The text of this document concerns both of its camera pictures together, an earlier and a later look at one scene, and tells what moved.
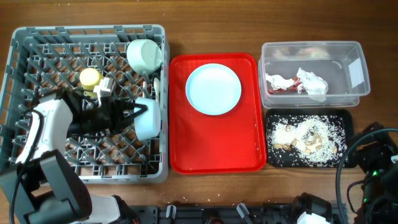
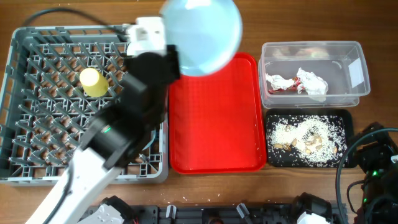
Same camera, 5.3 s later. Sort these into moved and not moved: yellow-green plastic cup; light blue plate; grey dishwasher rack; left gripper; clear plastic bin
Moved: left gripper; light blue plate
Not moved: clear plastic bin; yellow-green plastic cup; grey dishwasher rack
